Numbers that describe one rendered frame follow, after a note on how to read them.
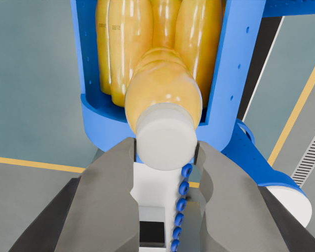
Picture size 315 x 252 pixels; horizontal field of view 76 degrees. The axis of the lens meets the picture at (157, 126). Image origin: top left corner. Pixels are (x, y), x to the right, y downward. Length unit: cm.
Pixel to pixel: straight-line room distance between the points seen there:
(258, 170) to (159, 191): 33
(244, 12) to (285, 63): 147
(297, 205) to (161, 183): 41
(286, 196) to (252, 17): 54
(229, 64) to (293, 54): 148
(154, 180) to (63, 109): 118
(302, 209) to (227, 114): 53
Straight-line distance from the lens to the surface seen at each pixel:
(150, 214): 79
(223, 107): 29
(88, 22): 41
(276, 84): 175
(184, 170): 63
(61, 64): 163
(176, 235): 85
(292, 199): 73
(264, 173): 71
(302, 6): 87
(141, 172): 70
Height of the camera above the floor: 146
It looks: 63 degrees down
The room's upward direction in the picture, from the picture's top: 179 degrees counter-clockwise
